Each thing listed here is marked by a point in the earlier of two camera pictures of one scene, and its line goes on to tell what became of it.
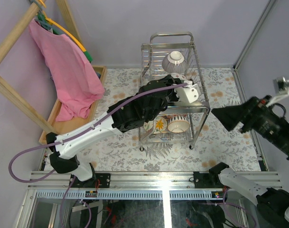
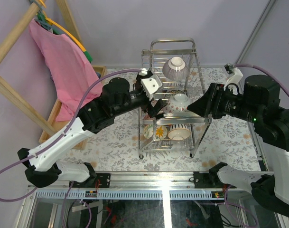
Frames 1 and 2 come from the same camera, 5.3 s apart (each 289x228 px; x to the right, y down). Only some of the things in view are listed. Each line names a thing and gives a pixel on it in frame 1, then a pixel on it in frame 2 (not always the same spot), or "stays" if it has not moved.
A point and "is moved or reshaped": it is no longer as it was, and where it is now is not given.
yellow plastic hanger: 57,25 stays
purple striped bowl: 174,63 is moved or reshaped
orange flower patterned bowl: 160,125 → 161,132
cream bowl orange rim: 178,123 → 179,131
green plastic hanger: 42,18 stays
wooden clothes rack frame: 7,88 stays
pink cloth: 76,82 stays
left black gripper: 172,80 → 145,100
